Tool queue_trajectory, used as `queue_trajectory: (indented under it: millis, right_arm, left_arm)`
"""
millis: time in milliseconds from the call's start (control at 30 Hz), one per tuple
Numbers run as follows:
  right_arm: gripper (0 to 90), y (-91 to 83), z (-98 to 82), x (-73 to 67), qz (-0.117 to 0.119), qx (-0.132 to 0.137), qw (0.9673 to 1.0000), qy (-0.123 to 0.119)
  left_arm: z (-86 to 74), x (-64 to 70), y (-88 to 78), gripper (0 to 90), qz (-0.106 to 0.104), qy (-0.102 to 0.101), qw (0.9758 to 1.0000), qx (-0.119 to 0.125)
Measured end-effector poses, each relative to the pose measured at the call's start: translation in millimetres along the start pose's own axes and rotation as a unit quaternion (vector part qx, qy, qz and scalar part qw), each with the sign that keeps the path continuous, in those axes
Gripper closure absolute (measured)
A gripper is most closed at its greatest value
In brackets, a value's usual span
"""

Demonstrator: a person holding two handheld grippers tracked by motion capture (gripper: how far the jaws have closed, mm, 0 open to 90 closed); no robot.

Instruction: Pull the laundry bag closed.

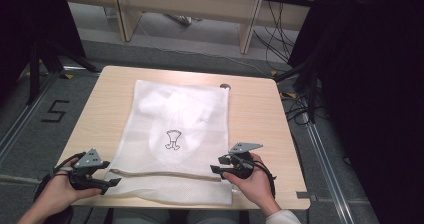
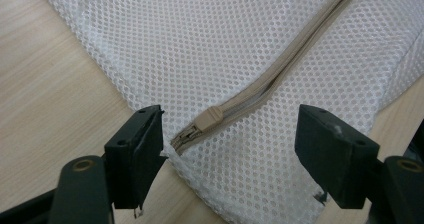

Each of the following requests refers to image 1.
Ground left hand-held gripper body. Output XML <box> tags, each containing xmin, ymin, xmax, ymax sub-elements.
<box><xmin>68</xmin><ymin>147</ymin><xmax>103</xmax><ymax>191</ymax></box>

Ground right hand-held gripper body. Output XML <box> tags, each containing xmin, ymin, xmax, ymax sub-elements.
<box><xmin>228</xmin><ymin>142</ymin><xmax>264</xmax><ymax>181</ymax></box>

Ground white mesh laundry bag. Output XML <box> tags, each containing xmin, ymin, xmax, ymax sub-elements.
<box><xmin>103</xmin><ymin>79</ymin><xmax>234</xmax><ymax>206</ymax></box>

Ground person's right hand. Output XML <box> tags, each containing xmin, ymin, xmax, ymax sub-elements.
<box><xmin>222</xmin><ymin>152</ymin><xmax>282</xmax><ymax>217</ymax></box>

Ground person's left hand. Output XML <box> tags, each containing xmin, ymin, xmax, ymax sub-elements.
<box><xmin>33</xmin><ymin>158</ymin><xmax>103</xmax><ymax>216</ymax></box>

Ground person's grey trousers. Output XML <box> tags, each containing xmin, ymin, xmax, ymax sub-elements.
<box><xmin>111</xmin><ymin>208</ymin><xmax>242</xmax><ymax>224</ymax></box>

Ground white shirt with black drawing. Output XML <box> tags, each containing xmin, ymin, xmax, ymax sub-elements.
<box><xmin>137</xmin><ymin>86</ymin><xmax>218</xmax><ymax>166</ymax></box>

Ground grey tape strip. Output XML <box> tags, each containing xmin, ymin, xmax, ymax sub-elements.
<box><xmin>296</xmin><ymin>190</ymin><xmax>318</xmax><ymax>202</ymax></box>

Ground black metal stand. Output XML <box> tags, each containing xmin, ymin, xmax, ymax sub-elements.
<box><xmin>25</xmin><ymin>38</ymin><xmax>101</xmax><ymax>106</ymax></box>
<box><xmin>273</xmin><ymin>58</ymin><xmax>323</xmax><ymax>124</ymax></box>

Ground black curtain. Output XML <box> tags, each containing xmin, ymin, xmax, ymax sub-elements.
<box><xmin>0</xmin><ymin>0</ymin><xmax>87</xmax><ymax>100</ymax></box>
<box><xmin>287</xmin><ymin>0</ymin><xmax>424</xmax><ymax>224</ymax></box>

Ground grey power strip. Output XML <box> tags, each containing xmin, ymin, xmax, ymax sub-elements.
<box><xmin>163</xmin><ymin>13</ymin><xmax>203</xmax><ymax>28</ymax></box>

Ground light wooden desk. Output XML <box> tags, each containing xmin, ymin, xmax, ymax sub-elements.
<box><xmin>61</xmin><ymin>0</ymin><xmax>322</xmax><ymax>55</ymax></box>

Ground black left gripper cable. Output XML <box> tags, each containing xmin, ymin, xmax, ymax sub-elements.
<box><xmin>33</xmin><ymin>151</ymin><xmax>87</xmax><ymax>203</ymax></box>

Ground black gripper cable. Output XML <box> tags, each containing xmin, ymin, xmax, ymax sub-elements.
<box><xmin>33</xmin><ymin>151</ymin><xmax>87</xmax><ymax>203</ymax></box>
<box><xmin>251</xmin><ymin>159</ymin><xmax>278</xmax><ymax>199</ymax></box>

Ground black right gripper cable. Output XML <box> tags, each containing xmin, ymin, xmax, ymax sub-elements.
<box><xmin>251</xmin><ymin>159</ymin><xmax>278</xmax><ymax>199</ymax></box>

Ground metal floor rail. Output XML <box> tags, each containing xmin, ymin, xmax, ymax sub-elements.
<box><xmin>0</xmin><ymin>71</ymin><xmax>63</xmax><ymax>165</ymax></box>
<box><xmin>303</xmin><ymin>115</ymin><xmax>356</xmax><ymax>224</ymax></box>

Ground black floor cables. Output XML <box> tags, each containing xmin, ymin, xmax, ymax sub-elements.
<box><xmin>280</xmin><ymin>93</ymin><xmax>313</xmax><ymax>126</ymax></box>

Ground black cable bundle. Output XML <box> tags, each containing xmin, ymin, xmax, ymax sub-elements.
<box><xmin>252</xmin><ymin>0</ymin><xmax>301</xmax><ymax>67</ymax></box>

